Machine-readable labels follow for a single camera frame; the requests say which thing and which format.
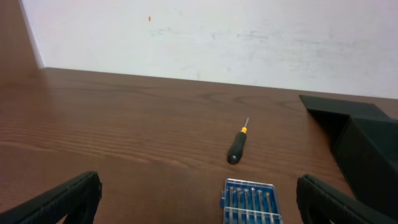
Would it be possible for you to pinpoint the blue screwdriver bit case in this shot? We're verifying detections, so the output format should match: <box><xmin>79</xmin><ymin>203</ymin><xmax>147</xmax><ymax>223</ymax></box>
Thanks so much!
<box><xmin>220</xmin><ymin>179</ymin><xmax>284</xmax><ymax>224</ymax></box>

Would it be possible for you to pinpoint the black yellow screwdriver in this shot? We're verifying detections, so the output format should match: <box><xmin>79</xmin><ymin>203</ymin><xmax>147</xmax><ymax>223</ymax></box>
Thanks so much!
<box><xmin>227</xmin><ymin>117</ymin><xmax>249</xmax><ymax>165</ymax></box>

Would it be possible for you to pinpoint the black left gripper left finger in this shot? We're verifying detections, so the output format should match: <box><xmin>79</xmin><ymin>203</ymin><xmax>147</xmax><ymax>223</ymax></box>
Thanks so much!
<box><xmin>1</xmin><ymin>170</ymin><xmax>102</xmax><ymax>224</ymax></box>

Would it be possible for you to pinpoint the dark green open box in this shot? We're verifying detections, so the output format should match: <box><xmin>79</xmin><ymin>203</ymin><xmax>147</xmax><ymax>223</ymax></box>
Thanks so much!
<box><xmin>300</xmin><ymin>95</ymin><xmax>397</xmax><ymax>220</ymax></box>

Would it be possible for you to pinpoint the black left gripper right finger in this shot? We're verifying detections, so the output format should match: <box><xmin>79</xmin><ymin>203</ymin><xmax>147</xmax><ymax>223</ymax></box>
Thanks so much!
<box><xmin>296</xmin><ymin>174</ymin><xmax>397</xmax><ymax>224</ymax></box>

